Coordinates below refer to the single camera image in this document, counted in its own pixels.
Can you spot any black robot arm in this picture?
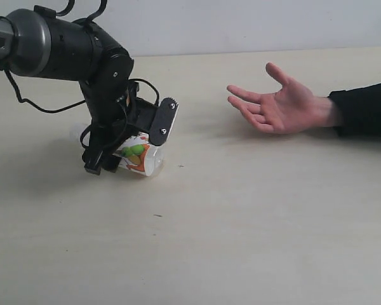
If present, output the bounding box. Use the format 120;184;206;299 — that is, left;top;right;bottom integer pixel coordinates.
0;1;161;175

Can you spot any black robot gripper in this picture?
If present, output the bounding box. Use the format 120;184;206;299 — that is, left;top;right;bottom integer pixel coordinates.
79;47;158;176

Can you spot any person's bare hand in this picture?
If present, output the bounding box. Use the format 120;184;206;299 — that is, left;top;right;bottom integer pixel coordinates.
227;62;342;135

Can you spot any clear bottle with fruit label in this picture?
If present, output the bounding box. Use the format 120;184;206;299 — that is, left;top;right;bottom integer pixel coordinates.
69;122;166;177

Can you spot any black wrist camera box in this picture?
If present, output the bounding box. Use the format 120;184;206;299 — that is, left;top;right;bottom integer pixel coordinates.
148;97;178;146

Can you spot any black sleeved forearm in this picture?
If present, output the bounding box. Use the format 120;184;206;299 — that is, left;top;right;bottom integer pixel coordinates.
328;83;381;137

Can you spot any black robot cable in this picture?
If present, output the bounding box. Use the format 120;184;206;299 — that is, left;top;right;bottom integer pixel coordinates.
0;0;161;150

